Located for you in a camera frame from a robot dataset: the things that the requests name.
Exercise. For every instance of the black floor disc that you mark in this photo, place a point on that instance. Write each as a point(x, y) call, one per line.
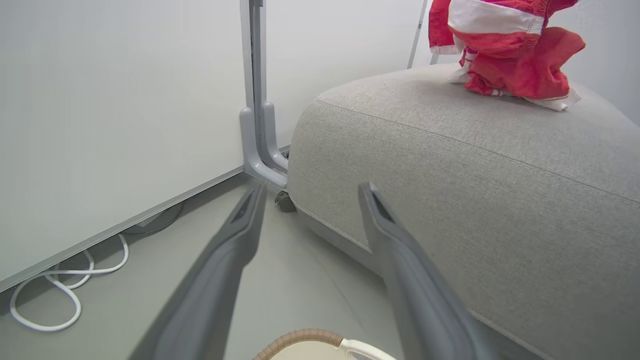
point(155, 227)

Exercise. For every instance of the grey partition foot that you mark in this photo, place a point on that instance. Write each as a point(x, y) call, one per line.
point(250, 150)
point(269, 130)

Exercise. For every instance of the white woven laundry basket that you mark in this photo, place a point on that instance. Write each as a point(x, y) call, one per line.
point(300, 336)

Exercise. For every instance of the red and white garment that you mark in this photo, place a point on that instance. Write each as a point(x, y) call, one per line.
point(520, 65)

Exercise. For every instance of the large white partition panel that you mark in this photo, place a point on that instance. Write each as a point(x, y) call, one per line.
point(100, 100)

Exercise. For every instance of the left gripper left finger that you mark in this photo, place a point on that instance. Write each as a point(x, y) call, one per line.
point(200, 310)

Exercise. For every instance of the thin grey metal post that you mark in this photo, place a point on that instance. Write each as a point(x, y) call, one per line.
point(417, 32)

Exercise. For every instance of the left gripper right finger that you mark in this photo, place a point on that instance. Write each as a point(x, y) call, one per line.
point(425, 310)

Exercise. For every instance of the black caster wheel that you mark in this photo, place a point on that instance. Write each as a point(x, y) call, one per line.
point(285, 201)

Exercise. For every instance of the grey fabric sofa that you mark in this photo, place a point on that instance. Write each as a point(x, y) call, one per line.
point(475, 200)

